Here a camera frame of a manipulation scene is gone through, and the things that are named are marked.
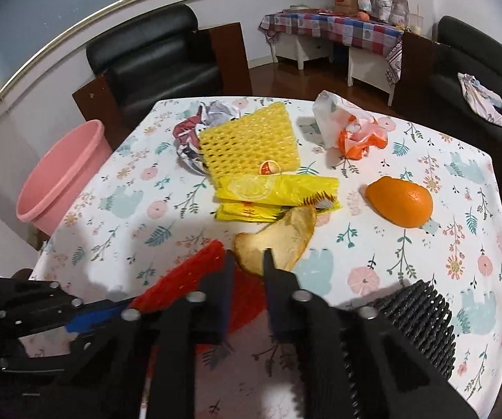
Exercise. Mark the narrow black leather armchair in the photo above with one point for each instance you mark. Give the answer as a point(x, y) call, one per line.
point(460, 39)

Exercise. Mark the red foam net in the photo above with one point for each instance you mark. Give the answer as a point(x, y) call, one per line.
point(189, 275)

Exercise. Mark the round orange sticker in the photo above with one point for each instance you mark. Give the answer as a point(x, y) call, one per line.
point(268, 168)

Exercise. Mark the yellow plastic bag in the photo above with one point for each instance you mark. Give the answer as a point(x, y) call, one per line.
point(277, 192)

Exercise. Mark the floral tablecloth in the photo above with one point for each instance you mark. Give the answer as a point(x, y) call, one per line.
point(146, 192)

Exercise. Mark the pink plastic bucket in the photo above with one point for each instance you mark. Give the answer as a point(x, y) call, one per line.
point(59, 170)

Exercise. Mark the wide black leather armchair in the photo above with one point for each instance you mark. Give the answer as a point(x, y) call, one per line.
point(155, 65)

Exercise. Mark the foil wrapper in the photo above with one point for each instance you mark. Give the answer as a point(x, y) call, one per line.
point(189, 133)

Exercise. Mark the yellow foam net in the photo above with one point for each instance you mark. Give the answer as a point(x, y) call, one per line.
point(251, 139)

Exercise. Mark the flat tray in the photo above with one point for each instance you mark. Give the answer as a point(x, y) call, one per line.
point(299, 7)

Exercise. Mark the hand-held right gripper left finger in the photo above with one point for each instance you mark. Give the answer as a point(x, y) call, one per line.
point(227, 301)

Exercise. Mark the white side table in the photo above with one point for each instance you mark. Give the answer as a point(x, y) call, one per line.
point(368, 70)

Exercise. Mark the plastic cup with stick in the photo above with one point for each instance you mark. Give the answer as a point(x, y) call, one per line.
point(416, 24)

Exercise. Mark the crumpled patterned cloth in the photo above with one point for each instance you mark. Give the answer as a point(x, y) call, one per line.
point(482, 98)

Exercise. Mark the yellow-brown fruit peel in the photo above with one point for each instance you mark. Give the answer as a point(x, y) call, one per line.
point(277, 238)

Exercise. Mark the small orange fruit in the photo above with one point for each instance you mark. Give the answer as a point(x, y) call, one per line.
point(363, 16)

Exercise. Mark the checkered tablecloth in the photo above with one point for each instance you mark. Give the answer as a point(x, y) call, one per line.
point(320, 26)

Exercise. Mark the black foam net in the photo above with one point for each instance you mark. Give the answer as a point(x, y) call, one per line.
point(425, 318)

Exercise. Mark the orange peel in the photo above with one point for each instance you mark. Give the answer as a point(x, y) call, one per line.
point(401, 203)

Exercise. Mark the white and orange plastic bag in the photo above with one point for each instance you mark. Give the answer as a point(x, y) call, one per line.
point(338, 113)

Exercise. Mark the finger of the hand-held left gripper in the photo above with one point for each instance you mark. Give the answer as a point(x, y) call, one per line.
point(37, 364)
point(94, 316)

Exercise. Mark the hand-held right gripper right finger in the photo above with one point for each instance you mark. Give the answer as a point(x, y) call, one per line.
point(275, 310)

